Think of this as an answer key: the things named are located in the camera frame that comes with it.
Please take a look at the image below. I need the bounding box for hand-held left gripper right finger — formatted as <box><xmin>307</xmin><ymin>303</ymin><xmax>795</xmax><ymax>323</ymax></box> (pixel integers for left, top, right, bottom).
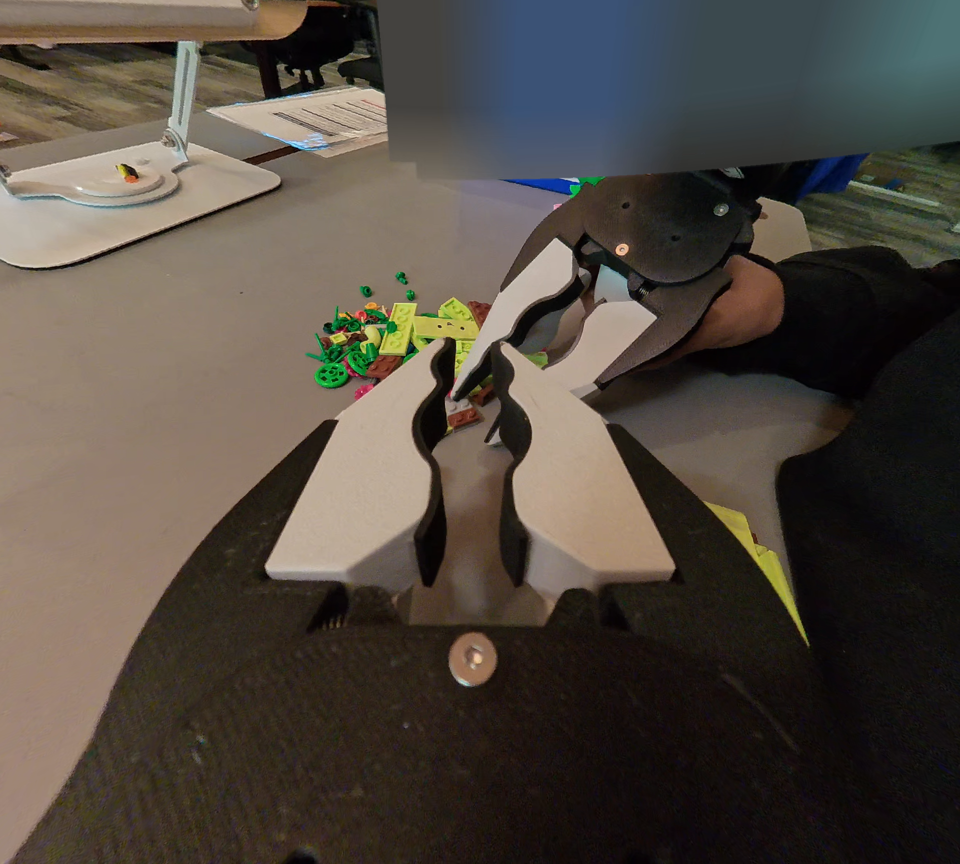
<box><xmin>487</xmin><ymin>343</ymin><xmax>678</xmax><ymax>601</ymax></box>

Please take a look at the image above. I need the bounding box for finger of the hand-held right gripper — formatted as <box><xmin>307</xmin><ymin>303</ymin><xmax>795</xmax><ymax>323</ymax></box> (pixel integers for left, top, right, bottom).
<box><xmin>452</xmin><ymin>236</ymin><xmax>594</xmax><ymax>402</ymax></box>
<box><xmin>547</xmin><ymin>268</ymin><xmax>657</xmax><ymax>402</ymax></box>

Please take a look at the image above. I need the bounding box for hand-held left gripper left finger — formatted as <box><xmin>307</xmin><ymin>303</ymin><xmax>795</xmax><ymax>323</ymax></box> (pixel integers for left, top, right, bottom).
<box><xmin>264</xmin><ymin>337</ymin><xmax>459</xmax><ymax>594</ymax></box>

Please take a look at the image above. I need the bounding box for large lime brick assembly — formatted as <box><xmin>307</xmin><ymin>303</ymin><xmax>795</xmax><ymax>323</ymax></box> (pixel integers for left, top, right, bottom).
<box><xmin>705</xmin><ymin>500</ymin><xmax>811</xmax><ymax>644</ymax></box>

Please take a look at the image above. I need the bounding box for person's right forearm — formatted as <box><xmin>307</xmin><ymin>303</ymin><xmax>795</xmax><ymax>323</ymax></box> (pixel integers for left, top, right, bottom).
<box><xmin>675</xmin><ymin>245</ymin><xmax>931</xmax><ymax>400</ymax></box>

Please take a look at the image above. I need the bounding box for person's right hand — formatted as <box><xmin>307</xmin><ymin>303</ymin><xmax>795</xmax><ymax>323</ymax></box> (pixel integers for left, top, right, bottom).
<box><xmin>660</xmin><ymin>253</ymin><xmax>786</xmax><ymax>372</ymax></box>

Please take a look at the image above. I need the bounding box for pile of loose toy bricks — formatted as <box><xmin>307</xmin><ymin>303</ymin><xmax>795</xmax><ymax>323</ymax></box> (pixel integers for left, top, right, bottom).
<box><xmin>303</xmin><ymin>269</ymin><xmax>556</xmax><ymax>404</ymax></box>

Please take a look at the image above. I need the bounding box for blue plastic object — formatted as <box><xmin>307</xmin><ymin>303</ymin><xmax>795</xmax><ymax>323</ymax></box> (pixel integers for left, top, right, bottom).
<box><xmin>776</xmin><ymin>154</ymin><xmax>871</xmax><ymax>209</ymax></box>

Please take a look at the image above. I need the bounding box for laminated paper sheet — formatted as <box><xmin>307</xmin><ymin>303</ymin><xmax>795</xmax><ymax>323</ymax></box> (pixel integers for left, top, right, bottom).
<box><xmin>206</xmin><ymin>88</ymin><xmax>391</xmax><ymax>159</ymax></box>

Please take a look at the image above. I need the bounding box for white monitor stand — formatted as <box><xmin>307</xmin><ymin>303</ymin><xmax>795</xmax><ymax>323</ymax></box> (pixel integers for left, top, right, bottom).
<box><xmin>0</xmin><ymin>0</ymin><xmax>284</xmax><ymax>271</ymax></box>

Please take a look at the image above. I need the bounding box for black office chair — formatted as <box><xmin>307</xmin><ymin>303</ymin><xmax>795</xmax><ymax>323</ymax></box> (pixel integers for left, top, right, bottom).
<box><xmin>255</xmin><ymin>2</ymin><xmax>384</xmax><ymax>96</ymax></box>

